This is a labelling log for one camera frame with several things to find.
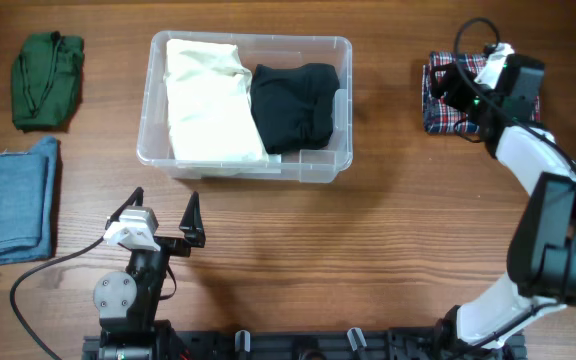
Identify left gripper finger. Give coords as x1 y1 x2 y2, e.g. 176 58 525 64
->
105 187 144 228
179 192 206 248

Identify red plaid cloth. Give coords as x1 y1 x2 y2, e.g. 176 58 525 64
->
421 50 542 136

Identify cream white cloth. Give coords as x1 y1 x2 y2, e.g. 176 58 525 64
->
163 39 271 164

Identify clear plastic storage container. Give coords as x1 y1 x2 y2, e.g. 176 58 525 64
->
136 30 353 183

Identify black cloth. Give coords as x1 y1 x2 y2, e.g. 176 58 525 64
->
251 63 340 155

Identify green cloth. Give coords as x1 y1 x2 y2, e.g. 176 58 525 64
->
11 31 85 132

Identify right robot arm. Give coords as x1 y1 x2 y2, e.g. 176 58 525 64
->
418 53 576 359

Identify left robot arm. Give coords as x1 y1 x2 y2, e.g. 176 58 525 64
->
82 187 206 360

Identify folded blue denim jeans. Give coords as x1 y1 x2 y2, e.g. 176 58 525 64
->
0 136 58 265

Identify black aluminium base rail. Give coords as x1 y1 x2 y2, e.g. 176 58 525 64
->
81 327 528 360

